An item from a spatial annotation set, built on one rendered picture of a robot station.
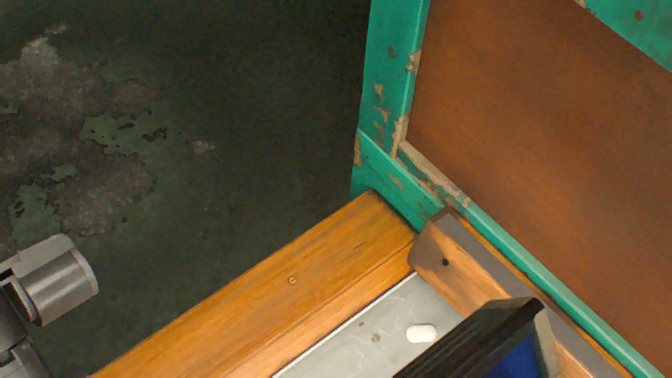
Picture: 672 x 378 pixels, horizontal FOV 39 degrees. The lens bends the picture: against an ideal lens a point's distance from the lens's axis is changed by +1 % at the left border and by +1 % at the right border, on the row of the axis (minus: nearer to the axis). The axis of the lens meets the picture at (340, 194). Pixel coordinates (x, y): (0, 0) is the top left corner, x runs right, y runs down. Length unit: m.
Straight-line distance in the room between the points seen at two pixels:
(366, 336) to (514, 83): 0.37
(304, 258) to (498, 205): 0.25
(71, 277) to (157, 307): 1.11
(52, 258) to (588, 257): 0.51
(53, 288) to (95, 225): 1.24
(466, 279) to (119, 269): 1.12
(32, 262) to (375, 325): 0.43
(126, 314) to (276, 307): 0.92
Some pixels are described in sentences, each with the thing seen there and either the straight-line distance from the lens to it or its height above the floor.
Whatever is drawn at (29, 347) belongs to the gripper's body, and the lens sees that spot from 0.88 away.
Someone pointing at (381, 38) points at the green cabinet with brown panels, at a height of 1.01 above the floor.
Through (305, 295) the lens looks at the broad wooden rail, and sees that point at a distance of 1.11.
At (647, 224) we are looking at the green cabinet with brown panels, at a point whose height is 1.04.
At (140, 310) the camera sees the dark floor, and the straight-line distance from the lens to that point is 1.99.
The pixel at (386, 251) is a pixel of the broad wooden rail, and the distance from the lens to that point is 1.15.
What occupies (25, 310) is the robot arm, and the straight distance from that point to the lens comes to 0.89.
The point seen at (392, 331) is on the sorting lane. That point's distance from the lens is 1.12.
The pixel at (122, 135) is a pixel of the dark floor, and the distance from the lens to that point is 2.25.
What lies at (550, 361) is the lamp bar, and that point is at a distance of 0.76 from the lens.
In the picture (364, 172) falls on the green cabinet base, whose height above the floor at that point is 0.77.
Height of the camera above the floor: 1.73
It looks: 54 degrees down
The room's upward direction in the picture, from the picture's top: 6 degrees clockwise
